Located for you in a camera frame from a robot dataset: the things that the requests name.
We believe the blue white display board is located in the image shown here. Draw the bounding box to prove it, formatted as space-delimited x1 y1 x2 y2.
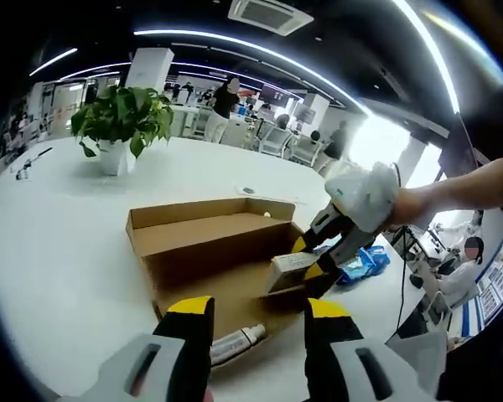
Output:
460 225 503 337

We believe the white tube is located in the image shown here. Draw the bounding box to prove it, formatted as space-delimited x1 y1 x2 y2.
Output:
209 324 268 366

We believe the ceiling air conditioner vent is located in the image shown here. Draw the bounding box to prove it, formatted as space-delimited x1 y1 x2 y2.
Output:
228 0 315 37

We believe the grey mesh office chair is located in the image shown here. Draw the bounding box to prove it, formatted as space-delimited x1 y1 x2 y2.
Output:
387 330 449 402

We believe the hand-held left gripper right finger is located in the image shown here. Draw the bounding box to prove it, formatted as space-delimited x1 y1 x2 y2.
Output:
303 297 437 402

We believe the green potted plant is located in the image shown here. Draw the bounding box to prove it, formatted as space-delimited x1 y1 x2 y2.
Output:
70 85 175 177

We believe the brown cardboard shoe box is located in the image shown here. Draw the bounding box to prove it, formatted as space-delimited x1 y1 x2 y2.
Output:
125 197 340 369

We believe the small white carton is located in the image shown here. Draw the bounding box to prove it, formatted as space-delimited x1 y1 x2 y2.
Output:
266 252 319 294

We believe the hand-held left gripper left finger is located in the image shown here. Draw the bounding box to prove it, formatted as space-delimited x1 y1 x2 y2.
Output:
96 295 215 402

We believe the white square pillar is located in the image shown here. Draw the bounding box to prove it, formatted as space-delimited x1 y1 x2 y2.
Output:
127 47 175 91

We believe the crumpled blue plastic packet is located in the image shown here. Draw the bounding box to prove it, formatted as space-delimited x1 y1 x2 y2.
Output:
337 246 391 286

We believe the white table socket panel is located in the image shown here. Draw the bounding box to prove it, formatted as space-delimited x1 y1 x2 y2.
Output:
234 183 308 205

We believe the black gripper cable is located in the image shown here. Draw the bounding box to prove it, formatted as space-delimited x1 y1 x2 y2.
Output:
395 225 408 332

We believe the white office chair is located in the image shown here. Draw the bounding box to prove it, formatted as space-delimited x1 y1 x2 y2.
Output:
259 125 293 157
295 136 324 165

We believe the small black white device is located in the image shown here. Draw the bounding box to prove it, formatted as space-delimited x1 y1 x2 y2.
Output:
15 146 54 181

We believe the long ceiling light strip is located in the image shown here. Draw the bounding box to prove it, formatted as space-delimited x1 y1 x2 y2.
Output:
392 0 462 114
132 28 372 114

